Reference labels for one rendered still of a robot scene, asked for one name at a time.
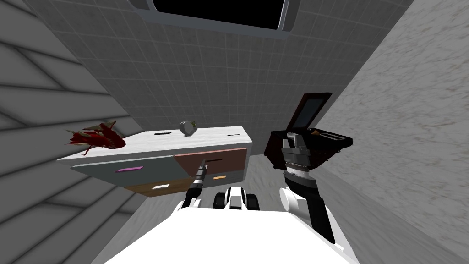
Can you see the wood brown drawer front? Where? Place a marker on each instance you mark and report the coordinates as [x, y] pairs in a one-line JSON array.
[[177, 186]]

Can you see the dark brown toilet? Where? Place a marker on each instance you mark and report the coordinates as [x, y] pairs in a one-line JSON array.
[[322, 146]]

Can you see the white-topped dresser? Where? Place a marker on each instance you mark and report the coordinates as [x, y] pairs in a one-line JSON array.
[[205, 138]]

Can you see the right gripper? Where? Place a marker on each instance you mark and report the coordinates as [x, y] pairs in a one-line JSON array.
[[296, 156]]

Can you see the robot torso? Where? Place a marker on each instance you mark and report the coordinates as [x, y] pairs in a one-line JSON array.
[[234, 238]]

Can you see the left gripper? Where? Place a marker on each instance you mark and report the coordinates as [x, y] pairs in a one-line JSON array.
[[202, 171]]

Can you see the red-brown drawer front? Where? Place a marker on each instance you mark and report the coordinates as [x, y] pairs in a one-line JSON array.
[[232, 161]]

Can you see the grey round pot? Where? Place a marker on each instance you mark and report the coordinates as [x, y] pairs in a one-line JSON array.
[[188, 128]]

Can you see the dark window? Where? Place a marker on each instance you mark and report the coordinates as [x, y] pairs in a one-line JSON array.
[[220, 11]]

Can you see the small grey drawer front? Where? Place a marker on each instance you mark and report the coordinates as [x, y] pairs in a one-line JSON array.
[[234, 178]]

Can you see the red leafy plant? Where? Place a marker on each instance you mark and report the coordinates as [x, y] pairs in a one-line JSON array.
[[100, 138]]

